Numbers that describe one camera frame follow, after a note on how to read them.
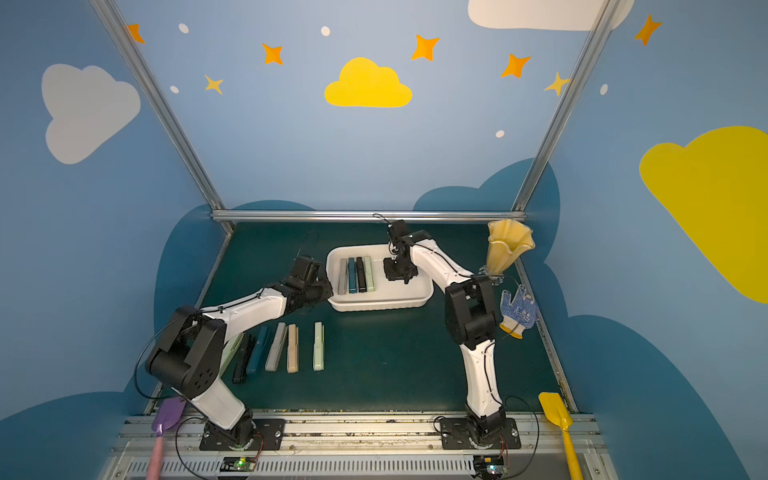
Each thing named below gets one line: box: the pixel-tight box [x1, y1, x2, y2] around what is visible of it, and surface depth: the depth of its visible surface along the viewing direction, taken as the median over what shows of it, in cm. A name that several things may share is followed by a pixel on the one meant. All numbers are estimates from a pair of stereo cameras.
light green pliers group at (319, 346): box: [313, 321, 325, 371], surface depth 89 cm
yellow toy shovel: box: [538, 392, 583, 480], surface depth 77 cm
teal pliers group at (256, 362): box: [246, 324, 275, 377], surface depth 86 cm
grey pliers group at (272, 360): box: [265, 322, 288, 372], surface depth 88 cm
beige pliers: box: [287, 324, 299, 374], surface depth 88 cm
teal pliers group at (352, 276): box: [348, 257, 358, 294], surface depth 106 cm
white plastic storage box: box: [326, 245, 435, 313], surface depth 101 cm
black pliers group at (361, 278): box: [356, 256, 367, 293], surface depth 106 cm
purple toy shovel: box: [146, 396, 187, 480], surface depth 76 cm
